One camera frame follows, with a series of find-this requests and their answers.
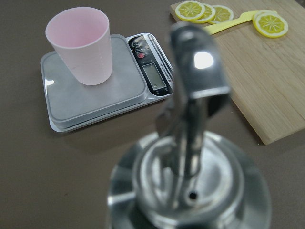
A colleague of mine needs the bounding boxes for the pink plastic cup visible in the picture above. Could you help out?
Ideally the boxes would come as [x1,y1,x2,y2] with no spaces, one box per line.
[45,7,112,85]

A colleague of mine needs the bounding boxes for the lemon slice top right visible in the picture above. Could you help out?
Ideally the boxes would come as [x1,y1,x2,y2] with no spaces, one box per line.
[175,0,205,21]

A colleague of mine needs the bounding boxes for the lemon slice middle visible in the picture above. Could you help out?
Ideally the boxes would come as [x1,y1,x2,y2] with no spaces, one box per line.
[193,3,216,24]

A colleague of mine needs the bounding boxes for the bamboo cutting board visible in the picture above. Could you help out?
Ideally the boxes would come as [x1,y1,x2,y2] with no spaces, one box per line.
[169,0,305,145]

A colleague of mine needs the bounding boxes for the clear glass sauce bottle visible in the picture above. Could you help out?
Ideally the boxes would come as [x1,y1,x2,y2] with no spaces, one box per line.
[107,22,272,229]

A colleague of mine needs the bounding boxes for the digital kitchen scale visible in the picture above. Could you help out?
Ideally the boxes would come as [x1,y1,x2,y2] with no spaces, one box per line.
[41,33,173,133]

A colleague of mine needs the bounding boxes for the yellow plastic knife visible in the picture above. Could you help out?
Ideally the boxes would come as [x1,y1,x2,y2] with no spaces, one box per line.
[203,10,257,35]

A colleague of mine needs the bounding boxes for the lemon slice bottom behind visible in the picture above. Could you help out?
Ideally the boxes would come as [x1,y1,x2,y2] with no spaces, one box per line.
[253,10,277,19]

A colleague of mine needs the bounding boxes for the lemon slice lower stack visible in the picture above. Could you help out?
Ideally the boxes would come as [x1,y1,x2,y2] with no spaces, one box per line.
[208,5,234,24]

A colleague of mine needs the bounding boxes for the lemon slice bottom front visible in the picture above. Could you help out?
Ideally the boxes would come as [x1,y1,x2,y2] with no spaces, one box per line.
[253,12,289,38]

